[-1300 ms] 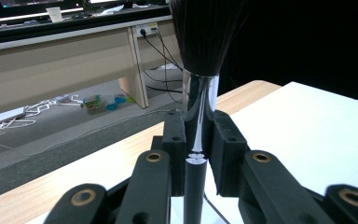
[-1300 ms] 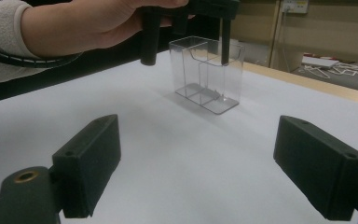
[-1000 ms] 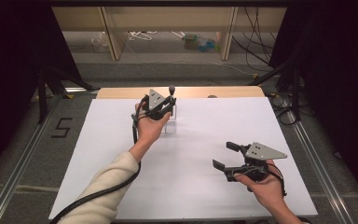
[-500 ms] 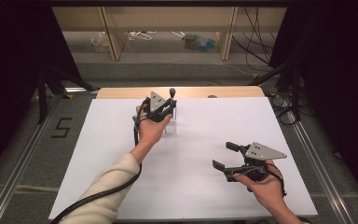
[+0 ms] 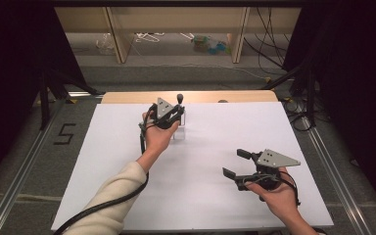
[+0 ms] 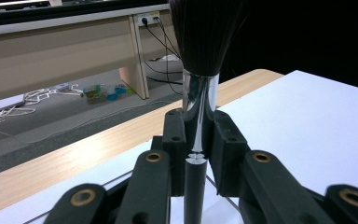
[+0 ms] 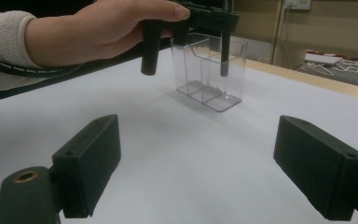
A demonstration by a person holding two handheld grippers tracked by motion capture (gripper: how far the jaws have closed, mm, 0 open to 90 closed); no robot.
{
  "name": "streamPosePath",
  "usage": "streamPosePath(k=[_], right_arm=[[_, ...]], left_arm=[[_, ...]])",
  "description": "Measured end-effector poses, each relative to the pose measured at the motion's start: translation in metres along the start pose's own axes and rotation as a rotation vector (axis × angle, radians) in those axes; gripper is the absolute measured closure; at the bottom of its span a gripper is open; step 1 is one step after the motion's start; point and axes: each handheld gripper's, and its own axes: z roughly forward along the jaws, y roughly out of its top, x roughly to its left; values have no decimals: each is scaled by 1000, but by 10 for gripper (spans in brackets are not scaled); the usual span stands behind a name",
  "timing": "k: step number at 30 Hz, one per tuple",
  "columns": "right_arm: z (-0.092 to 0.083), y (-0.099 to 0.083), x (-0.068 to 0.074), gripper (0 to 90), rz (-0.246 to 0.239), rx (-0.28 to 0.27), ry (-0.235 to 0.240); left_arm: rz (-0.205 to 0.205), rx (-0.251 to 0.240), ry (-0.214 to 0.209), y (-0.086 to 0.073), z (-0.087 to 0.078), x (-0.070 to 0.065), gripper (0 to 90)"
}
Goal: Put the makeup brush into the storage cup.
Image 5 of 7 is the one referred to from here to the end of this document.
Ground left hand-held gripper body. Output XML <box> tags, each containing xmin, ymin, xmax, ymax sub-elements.
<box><xmin>148</xmin><ymin>96</ymin><xmax>182</xmax><ymax>130</ymax></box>

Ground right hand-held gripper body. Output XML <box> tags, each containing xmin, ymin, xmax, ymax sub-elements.
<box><xmin>234</xmin><ymin>149</ymin><xmax>302</xmax><ymax>192</ymax></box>

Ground black makeup brush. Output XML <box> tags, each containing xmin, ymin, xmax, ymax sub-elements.
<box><xmin>175</xmin><ymin>93</ymin><xmax>184</xmax><ymax>114</ymax></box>

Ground person's left hand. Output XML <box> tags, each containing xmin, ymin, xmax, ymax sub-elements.
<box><xmin>141</xmin><ymin>110</ymin><xmax>181</xmax><ymax>155</ymax></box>

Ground person's right hand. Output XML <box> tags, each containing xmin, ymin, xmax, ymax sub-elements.
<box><xmin>244</xmin><ymin>167</ymin><xmax>304</xmax><ymax>226</ymax></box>

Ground wooden table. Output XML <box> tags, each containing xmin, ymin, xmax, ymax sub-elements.
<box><xmin>101</xmin><ymin>90</ymin><xmax>279</xmax><ymax>105</ymax></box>

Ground white table mat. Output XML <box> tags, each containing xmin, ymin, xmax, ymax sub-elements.
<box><xmin>51</xmin><ymin>101</ymin><xmax>335</xmax><ymax>231</ymax></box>

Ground colourful plastic bag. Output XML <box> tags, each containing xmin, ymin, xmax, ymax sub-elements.
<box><xmin>191</xmin><ymin>33</ymin><xmax>231</xmax><ymax>56</ymax></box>

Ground black metal stand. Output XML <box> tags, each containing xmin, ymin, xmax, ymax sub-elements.
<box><xmin>38</xmin><ymin>65</ymin><xmax>100</xmax><ymax>131</ymax></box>
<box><xmin>259</xmin><ymin>62</ymin><xmax>318</xmax><ymax>128</ymax></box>

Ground white clothes hangers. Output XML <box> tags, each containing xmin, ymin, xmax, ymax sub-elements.
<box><xmin>134</xmin><ymin>31</ymin><xmax>165</xmax><ymax>44</ymax></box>

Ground clear plastic bag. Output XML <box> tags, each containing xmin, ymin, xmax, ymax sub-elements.
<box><xmin>95</xmin><ymin>32</ymin><xmax>116</xmax><ymax>56</ymax></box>

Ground wooden shelf unit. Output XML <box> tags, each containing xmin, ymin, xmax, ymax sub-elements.
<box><xmin>54</xmin><ymin>7</ymin><xmax>303</xmax><ymax>65</ymax></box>

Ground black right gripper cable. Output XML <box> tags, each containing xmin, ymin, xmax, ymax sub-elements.
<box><xmin>243</xmin><ymin>170</ymin><xmax>302</xmax><ymax>208</ymax></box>

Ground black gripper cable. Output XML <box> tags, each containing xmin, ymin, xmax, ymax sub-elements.
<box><xmin>53</xmin><ymin>104</ymin><xmax>156</xmax><ymax>235</ymax></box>
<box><xmin>243</xmin><ymin>170</ymin><xmax>302</xmax><ymax>208</ymax></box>

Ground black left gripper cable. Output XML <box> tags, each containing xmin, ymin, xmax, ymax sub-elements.
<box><xmin>53</xmin><ymin>104</ymin><xmax>156</xmax><ymax>235</ymax></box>

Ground coiled black floor cables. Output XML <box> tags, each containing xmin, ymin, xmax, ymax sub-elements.
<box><xmin>281</xmin><ymin>97</ymin><xmax>316</xmax><ymax>132</ymax></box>

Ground aluminium floor rail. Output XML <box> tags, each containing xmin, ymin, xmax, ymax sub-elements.
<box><xmin>0</xmin><ymin>97</ymin><xmax>68</xmax><ymax>235</ymax></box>
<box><xmin>298</xmin><ymin>114</ymin><xmax>376</xmax><ymax>235</ymax></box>

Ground hanging black cables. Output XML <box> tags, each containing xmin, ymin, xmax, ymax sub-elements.
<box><xmin>243</xmin><ymin>7</ymin><xmax>292</xmax><ymax>76</ymax></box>

